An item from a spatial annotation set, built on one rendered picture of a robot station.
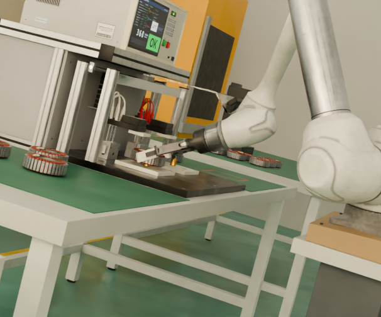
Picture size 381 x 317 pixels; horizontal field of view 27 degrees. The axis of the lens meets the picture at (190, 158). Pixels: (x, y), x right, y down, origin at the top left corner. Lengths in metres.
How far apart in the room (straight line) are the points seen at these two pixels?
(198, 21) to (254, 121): 3.89
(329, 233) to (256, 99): 0.60
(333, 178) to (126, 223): 0.50
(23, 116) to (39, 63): 0.17
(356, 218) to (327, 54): 0.44
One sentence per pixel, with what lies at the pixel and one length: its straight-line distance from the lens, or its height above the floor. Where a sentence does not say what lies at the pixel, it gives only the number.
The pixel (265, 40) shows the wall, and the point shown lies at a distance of 7.95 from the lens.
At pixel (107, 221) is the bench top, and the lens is 1.68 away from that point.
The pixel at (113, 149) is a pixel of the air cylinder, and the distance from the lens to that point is 2.54.
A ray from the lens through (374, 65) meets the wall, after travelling 7.73.
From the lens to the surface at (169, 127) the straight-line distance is 2.73.
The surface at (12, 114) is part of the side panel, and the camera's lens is 2.48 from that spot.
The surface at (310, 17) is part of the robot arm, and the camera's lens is 2.04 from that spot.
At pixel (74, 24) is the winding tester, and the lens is 2.55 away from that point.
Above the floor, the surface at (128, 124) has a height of 0.90.
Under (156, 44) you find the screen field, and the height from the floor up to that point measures 1.17.
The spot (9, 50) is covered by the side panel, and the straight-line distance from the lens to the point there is 2.51.
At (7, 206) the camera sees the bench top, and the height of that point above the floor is 0.74.
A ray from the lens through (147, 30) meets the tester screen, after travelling 2.58.
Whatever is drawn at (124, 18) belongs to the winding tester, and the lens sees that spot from 2.48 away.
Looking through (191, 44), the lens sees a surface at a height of 1.40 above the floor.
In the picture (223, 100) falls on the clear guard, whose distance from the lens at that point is 2.66.
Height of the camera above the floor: 1.04
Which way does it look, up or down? 5 degrees down
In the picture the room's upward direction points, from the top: 15 degrees clockwise
